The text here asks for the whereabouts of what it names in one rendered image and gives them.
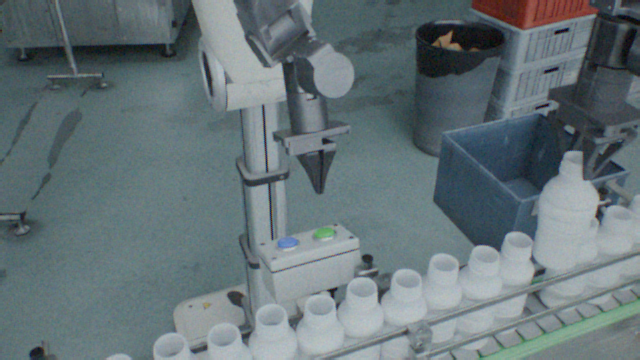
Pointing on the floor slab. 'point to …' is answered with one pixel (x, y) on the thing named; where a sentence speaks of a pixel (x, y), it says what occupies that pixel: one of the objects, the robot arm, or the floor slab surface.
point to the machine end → (92, 23)
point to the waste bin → (452, 79)
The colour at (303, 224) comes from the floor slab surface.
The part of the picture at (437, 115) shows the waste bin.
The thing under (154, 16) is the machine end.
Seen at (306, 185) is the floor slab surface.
